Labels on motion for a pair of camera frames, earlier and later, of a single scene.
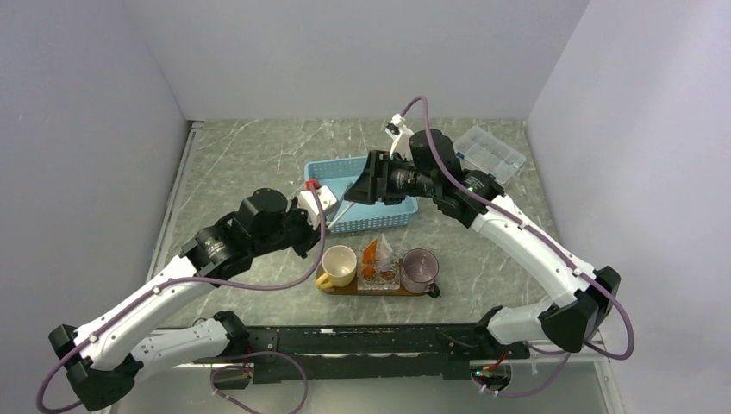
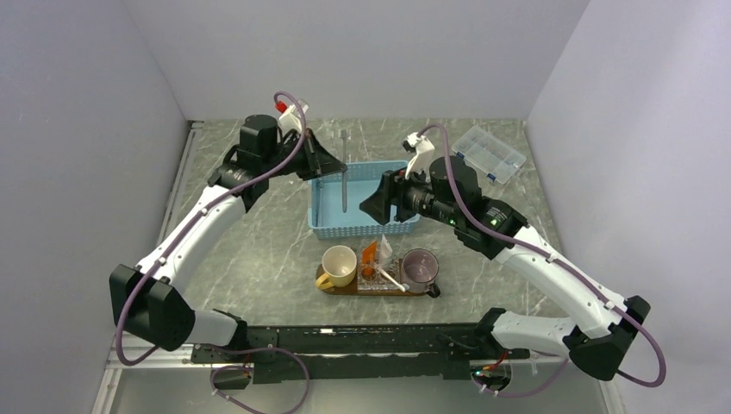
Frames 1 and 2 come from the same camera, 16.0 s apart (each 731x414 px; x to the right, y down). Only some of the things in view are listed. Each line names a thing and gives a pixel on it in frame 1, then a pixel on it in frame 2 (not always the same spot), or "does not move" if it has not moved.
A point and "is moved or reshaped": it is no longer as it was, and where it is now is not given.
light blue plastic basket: [340, 174] is moved or reshaped
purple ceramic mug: [420, 268] does not move
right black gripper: [368, 188] to [392, 190]
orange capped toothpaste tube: [370, 259] does not move
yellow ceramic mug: [340, 264] does not move
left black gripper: [311, 236] to [318, 161]
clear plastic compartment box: [478, 149] does not move
